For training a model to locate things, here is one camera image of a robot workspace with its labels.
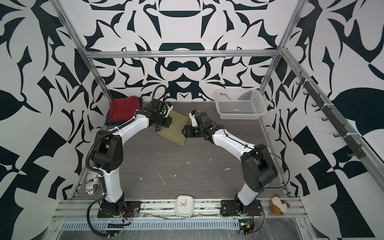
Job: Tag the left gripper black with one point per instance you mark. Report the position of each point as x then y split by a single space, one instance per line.
163 121

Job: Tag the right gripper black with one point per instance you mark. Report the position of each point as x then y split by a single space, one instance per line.
189 133

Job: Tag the olive green skirt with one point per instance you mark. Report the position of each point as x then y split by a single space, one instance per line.
174 131

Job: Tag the red polka dot skirt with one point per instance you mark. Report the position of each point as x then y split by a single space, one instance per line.
124 108

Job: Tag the blue denim skirt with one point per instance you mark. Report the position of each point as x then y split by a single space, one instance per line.
111 121

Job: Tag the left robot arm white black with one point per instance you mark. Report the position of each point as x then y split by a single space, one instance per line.
106 154

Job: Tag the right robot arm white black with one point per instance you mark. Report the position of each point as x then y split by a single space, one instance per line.
257 163

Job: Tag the white plastic laundry basket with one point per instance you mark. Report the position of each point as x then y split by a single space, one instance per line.
240 104

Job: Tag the white square clock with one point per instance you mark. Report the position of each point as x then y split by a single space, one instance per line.
184 206

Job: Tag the green circuit board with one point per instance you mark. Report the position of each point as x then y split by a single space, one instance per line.
246 226

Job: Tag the brown plush toy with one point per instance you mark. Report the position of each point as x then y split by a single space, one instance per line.
278 206

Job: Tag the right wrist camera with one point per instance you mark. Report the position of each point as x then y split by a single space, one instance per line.
192 115

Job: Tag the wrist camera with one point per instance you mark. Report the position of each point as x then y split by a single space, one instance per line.
192 115
167 108

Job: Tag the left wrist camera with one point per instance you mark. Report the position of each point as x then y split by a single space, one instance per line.
167 108

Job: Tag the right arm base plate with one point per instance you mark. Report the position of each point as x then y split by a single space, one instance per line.
236 208

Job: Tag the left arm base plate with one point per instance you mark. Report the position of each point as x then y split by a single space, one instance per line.
127 209

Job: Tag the aluminium frame crossbar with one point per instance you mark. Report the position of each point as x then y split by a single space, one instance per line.
181 54

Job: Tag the white slotted cable duct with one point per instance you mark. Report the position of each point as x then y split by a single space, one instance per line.
161 224

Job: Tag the aluminium frame rail front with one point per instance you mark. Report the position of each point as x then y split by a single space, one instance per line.
147 208

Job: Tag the grey wall hook rack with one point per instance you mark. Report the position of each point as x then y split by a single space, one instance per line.
333 115

